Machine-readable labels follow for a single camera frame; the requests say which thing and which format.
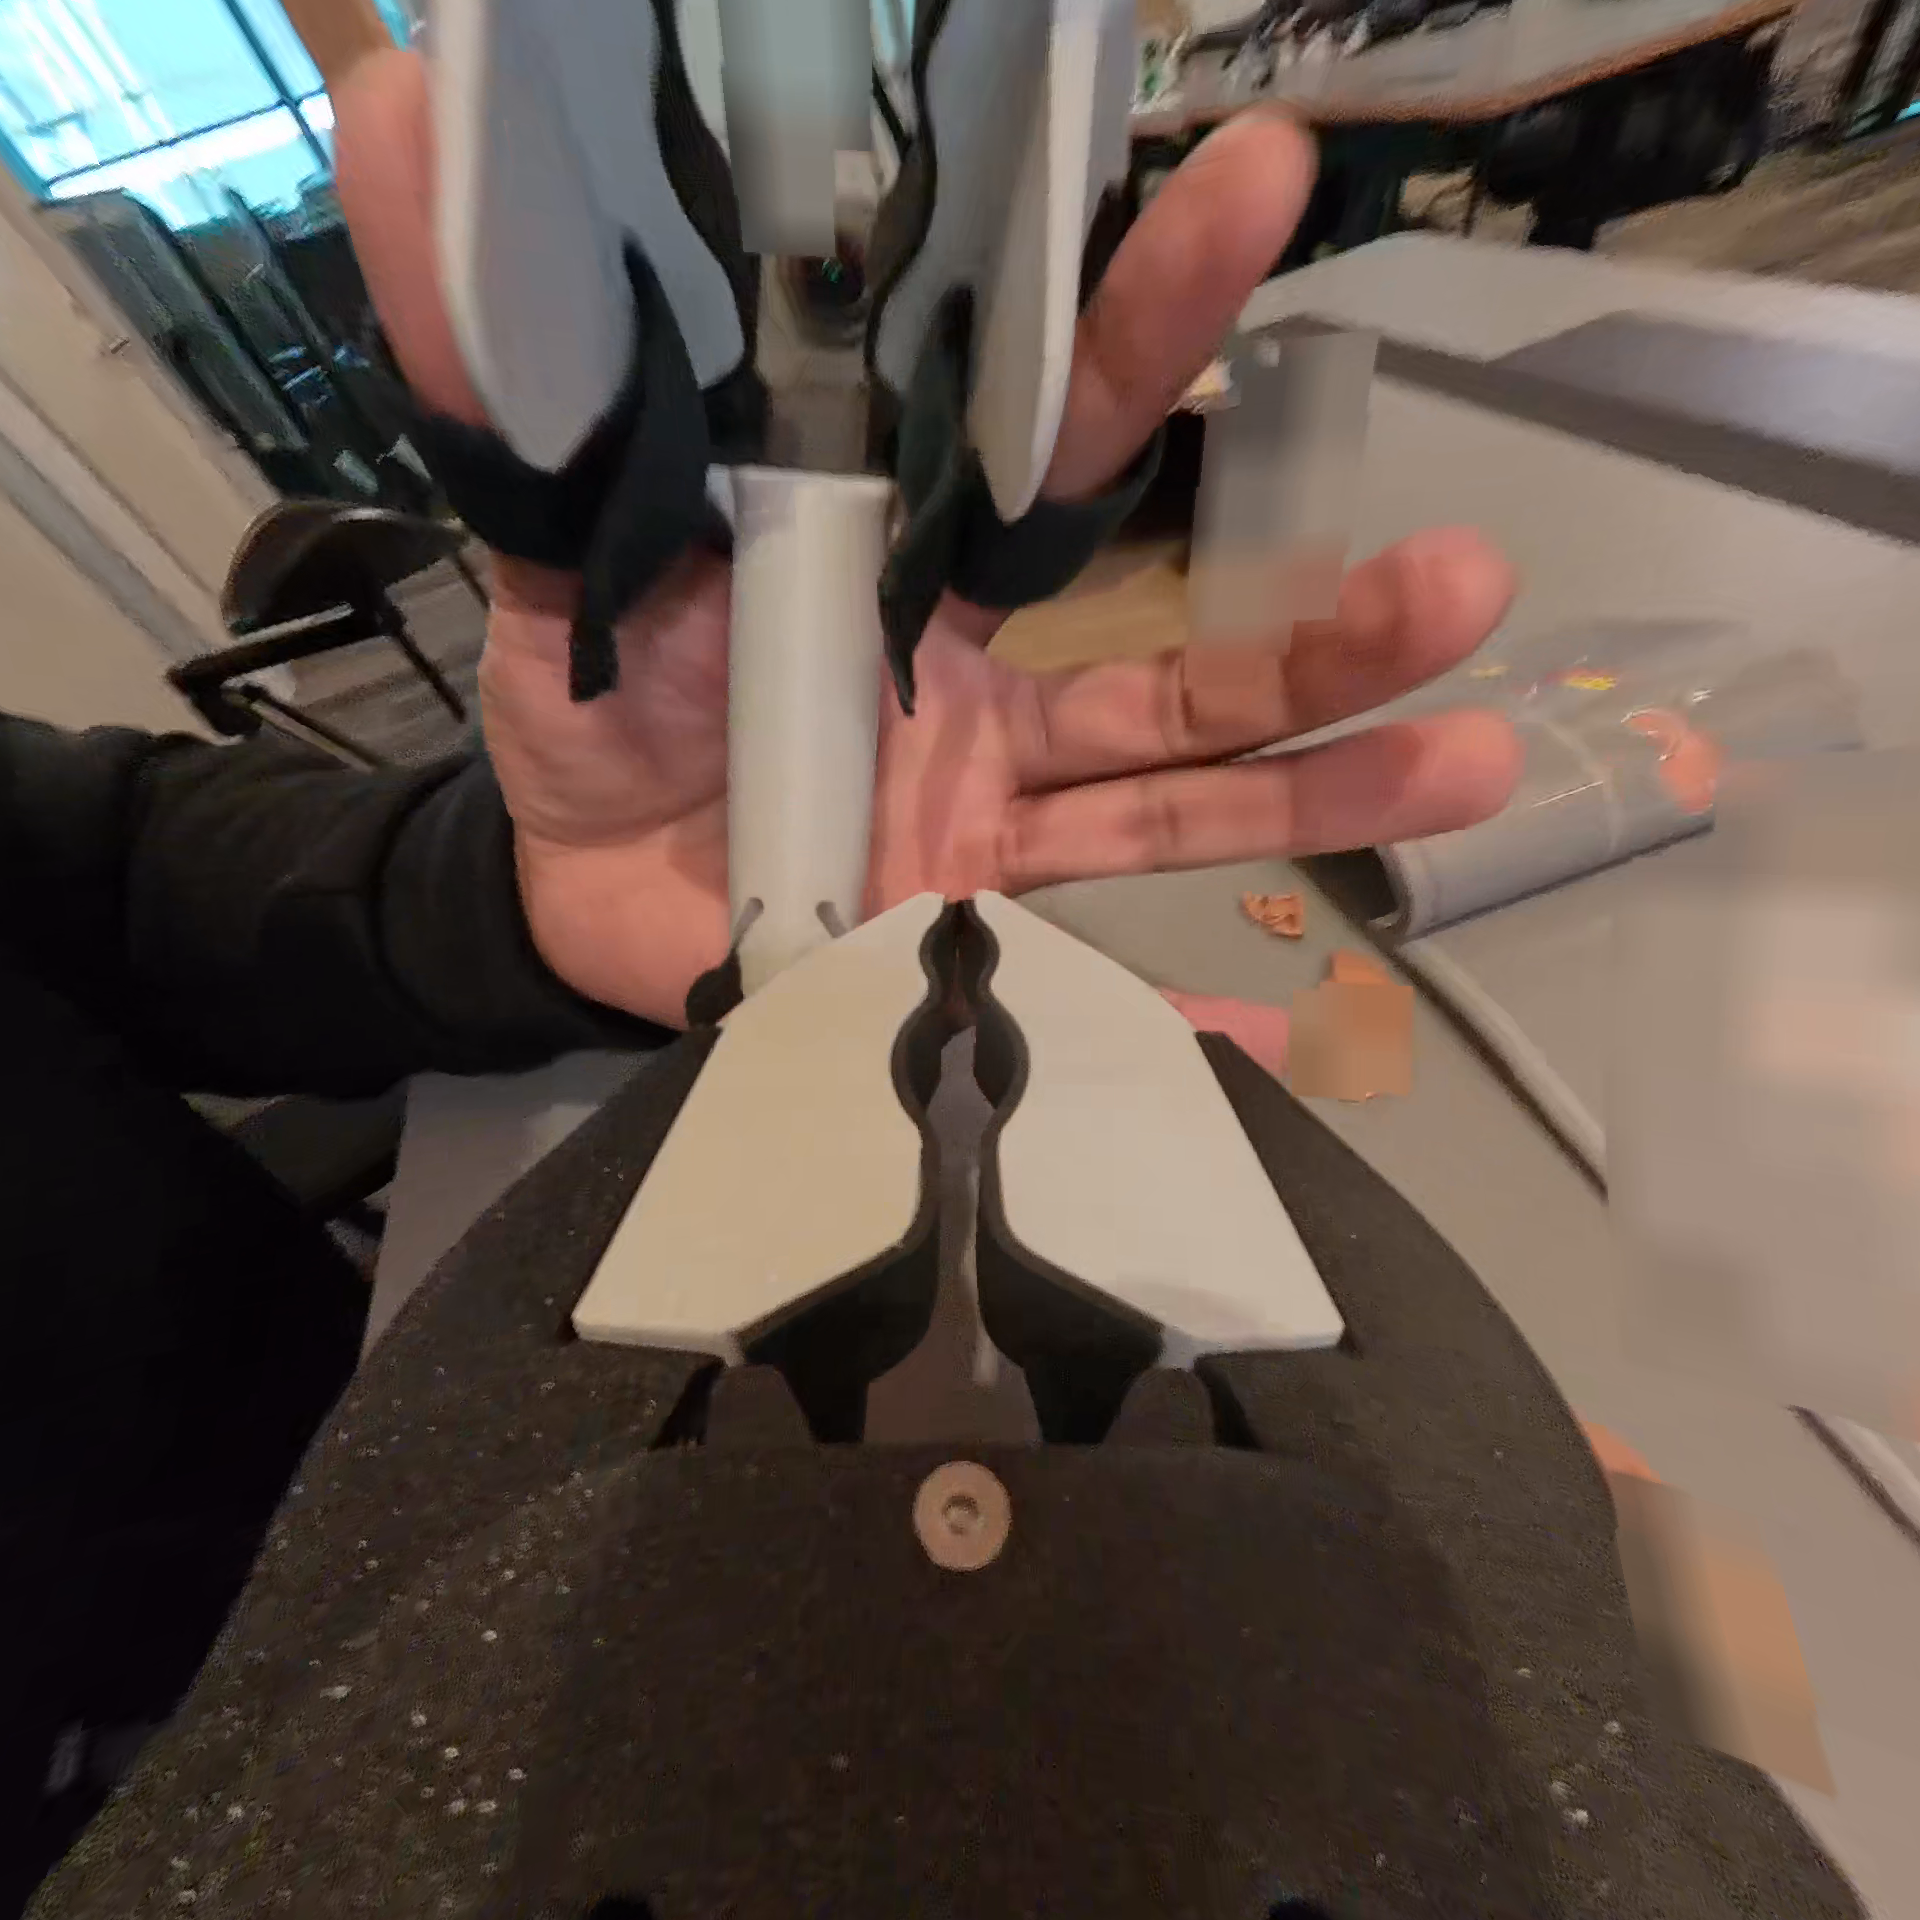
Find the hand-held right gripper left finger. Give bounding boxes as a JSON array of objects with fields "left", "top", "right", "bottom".
[{"left": 576, "top": 892, "right": 960, "bottom": 1360}]

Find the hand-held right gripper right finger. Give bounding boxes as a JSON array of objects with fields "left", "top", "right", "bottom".
[{"left": 964, "top": 892, "right": 1349, "bottom": 1360}]

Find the grey desk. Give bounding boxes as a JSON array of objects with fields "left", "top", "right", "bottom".
[{"left": 361, "top": 360, "right": 1920, "bottom": 1920}]

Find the person's left hand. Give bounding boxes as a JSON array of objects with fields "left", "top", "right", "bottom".
[{"left": 325, "top": 45, "right": 1526, "bottom": 1037}]

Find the grey instruction booklet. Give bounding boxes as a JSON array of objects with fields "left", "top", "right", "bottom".
[{"left": 1367, "top": 615, "right": 1920, "bottom": 1532}]

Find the long wooden table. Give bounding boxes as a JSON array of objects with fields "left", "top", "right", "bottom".
[{"left": 1135, "top": 0, "right": 1801, "bottom": 137}]

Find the light grey table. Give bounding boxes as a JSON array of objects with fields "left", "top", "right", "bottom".
[{"left": 1236, "top": 234, "right": 1920, "bottom": 465}]

